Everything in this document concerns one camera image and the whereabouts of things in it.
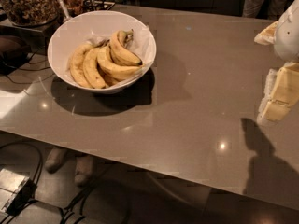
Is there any yellow banana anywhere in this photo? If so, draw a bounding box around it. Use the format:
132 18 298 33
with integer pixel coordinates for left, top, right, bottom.
83 48 106 89
97 46 141 81
110 30 142 66
68 43 93 88

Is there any black floor cable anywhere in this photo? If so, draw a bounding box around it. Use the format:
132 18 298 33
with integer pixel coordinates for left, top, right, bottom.
0 141 132 224

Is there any dark round object left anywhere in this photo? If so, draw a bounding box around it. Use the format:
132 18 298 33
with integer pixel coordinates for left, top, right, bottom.
0 35 32 75

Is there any white bowl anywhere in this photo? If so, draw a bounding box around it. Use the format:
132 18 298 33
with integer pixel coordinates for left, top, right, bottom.
48 11 157 94

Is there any left white sock foot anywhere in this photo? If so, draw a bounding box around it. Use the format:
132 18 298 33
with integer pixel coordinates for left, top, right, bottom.
45 147 67 174

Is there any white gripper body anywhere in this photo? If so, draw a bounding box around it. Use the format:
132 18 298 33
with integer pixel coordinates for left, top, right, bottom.
274 0 299 62

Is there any silver box on floor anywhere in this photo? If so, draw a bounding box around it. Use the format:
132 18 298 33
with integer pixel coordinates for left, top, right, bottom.
0 168 30 214

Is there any white sock foot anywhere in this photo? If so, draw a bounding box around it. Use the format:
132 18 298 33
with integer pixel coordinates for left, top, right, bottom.
75 155 94 187
45 147 67 174

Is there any right white sock foot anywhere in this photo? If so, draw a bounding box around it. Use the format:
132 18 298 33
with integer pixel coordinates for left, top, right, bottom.
75 155 94 187

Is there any white spoon handle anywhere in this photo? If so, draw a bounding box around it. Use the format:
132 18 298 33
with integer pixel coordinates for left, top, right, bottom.
57 0 72 22

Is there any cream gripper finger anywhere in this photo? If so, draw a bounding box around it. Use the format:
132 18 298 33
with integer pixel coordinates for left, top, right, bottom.
254 21 278 46
257 62 299 126

